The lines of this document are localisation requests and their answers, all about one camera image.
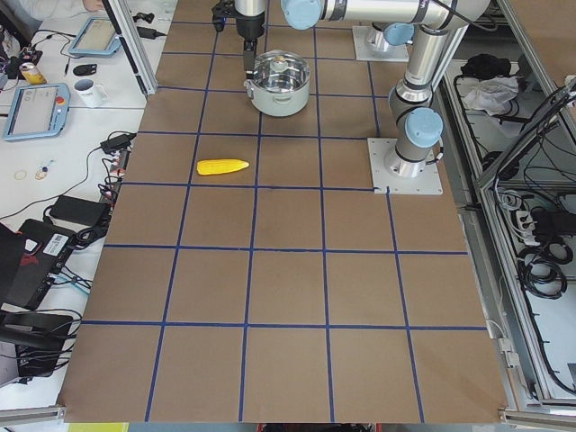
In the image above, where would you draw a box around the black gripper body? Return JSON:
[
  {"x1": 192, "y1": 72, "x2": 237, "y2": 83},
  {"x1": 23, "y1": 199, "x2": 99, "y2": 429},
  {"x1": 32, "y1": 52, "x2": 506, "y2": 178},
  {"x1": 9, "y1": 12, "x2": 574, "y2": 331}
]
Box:
[{"x1": 235, "y1": 0, "x2": 265, "y2": 41}]

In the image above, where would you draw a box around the glass pot lid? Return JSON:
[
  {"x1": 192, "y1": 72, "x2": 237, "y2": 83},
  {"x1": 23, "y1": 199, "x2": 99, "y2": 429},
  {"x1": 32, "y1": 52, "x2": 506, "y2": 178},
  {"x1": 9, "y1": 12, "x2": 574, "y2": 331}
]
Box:
[{"x1": 252, "y1": 49, "x2": 311, "y2": 94}]

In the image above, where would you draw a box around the yellow corn cob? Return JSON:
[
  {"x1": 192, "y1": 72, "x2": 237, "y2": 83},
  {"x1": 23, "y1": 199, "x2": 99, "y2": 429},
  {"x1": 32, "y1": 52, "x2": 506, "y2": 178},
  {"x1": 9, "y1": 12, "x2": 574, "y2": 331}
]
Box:
[{"x1": 196, "y1": 158, "x2": 250, "y2": 176}]

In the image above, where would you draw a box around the pale green electric pot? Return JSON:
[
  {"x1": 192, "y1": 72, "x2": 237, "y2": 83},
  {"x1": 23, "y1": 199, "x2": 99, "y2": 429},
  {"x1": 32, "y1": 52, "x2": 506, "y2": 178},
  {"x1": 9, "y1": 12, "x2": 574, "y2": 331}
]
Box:
[{"x1": 245, "y1": 49, "x2": 311, "y2": 117}]

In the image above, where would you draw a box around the blue teach pendant far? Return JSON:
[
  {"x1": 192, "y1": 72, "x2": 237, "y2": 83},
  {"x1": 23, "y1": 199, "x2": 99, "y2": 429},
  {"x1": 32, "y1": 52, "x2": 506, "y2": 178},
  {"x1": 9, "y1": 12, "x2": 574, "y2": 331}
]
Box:
[{"x1": 68, "y1": 17, "x2": 121, "y2": 57}]

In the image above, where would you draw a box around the blue teach pendant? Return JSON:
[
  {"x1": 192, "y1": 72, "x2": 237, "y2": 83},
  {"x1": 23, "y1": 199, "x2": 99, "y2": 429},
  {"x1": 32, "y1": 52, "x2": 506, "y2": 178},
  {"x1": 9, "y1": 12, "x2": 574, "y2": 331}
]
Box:
[
  {"x1": 3, "y1": 83, "x2": 70, "y2": 141},
  {"x1": 68, "y1": 17, "x2": 121, "y2": 57}
]

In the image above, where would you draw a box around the black power adapter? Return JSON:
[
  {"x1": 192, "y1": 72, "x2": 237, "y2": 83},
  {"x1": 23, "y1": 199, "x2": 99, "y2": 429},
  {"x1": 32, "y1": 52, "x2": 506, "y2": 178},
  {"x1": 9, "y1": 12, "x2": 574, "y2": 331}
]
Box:
[{"x1": 100, "y1": 133, "x2": 137, "y2": 155}]

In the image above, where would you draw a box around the white mug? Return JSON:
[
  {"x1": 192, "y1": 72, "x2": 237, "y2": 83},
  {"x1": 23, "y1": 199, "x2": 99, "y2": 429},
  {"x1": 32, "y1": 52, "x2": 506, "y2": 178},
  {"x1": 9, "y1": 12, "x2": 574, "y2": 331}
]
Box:
[{"x1": 74, "y1": 78, "x2": 108, "y2": 108}]

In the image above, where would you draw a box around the blue teach pendant near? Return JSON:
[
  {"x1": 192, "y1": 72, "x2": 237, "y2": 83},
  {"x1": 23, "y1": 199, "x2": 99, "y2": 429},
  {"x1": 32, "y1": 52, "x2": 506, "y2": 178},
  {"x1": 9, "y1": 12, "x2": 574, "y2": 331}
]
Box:
[{"x1": 3, "y1": 83, "x2": 70, "y2": 141}]

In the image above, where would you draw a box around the black laptop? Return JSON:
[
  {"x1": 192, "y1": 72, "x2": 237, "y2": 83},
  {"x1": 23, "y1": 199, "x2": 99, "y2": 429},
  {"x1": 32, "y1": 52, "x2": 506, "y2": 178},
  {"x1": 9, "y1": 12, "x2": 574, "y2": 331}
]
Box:
[{"x1": 1, "y1": 219, "x2": 76, "y2": 311}]

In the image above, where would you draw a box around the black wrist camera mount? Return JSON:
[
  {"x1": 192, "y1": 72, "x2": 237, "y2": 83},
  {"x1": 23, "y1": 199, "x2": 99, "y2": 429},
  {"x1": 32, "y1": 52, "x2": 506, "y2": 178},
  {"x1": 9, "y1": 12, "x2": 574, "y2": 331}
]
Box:
[{"x1": 211, "y1": 0, "x2": 237, "y2": 33}]

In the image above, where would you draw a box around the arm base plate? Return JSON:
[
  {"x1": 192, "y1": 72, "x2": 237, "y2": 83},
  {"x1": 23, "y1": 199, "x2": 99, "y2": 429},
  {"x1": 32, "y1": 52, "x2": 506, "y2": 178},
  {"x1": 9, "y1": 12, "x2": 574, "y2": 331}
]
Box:
[
  {"x1": 367, "y1": 138, "x2": 443, "y2": 195},
  {"x1": 352, "y1": 22, "x2": 415, "y2": 62}
]

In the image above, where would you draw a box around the aluminium frame post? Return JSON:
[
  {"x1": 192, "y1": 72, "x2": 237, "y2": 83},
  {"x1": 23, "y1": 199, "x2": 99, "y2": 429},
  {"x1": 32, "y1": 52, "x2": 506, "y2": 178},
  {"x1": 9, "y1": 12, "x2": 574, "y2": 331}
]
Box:
[{"x1": 103, "y1": 0, "x2": 158, "y2": 97}]

